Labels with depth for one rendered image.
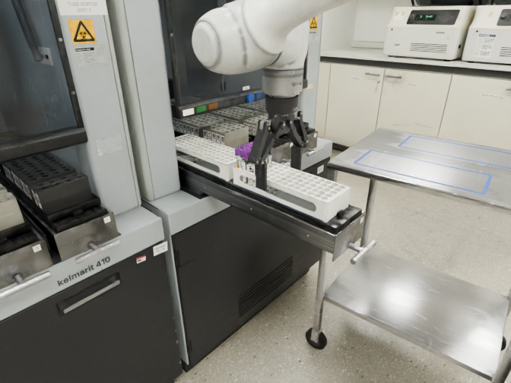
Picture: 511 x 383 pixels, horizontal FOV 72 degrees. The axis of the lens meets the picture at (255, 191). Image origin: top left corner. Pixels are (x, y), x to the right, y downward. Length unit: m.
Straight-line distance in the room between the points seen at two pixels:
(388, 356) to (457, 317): 0.33
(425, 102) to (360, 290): 2.00
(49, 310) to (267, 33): 0.75
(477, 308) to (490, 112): 1.78
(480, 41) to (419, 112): 0.61
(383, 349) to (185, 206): 1.03
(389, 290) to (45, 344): 1.13
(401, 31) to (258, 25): 2.60
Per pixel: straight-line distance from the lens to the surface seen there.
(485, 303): 1.57
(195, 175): 1.04
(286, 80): 0.77
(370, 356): 1.62
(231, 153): 1.03
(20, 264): 0.87
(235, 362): 1.54
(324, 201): 0.77
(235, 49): 0.61
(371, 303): 1.40
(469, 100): 3.03
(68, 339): 1.03
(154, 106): 0.99
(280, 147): 1.26
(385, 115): 3.26
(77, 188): 0.93
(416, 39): 3.12
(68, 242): 0.89
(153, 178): 1.04
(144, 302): 1.09
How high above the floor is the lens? 1.23
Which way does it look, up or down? 27 degrees down
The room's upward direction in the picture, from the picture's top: straight up
